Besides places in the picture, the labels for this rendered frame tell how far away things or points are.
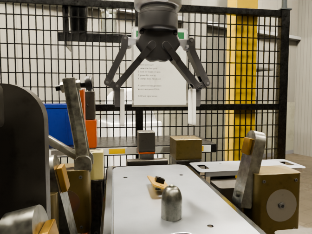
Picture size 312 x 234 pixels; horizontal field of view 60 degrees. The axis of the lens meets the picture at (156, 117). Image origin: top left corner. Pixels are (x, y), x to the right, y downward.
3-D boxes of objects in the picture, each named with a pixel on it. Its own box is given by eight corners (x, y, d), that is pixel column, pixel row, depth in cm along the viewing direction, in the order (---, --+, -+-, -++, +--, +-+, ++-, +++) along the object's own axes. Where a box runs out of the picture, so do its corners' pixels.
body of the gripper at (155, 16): (137, 3, 46) (137, 57, 47) (185, 6, 48) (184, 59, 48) (133, 16, 54) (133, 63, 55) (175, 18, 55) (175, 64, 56)
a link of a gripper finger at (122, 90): (124, 88, 49) (120, 88, 49) (124, 126, 50) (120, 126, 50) (123, 88, 52) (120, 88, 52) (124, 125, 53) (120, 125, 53)
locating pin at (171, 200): (184, 230, 40) (185, 186, 39) (163, 232, 39) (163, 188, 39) (179, 221, 43) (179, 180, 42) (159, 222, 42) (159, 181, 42)
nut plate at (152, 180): (172, 191, 49) (174, 185, 49) (152, 186, 49) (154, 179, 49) (163, 181, 58) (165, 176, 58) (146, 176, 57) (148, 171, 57)
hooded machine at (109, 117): (143, 182, 380) (142, 88, 371) (164, 195, 328) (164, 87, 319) (96, 190, 349) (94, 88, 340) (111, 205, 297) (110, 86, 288)
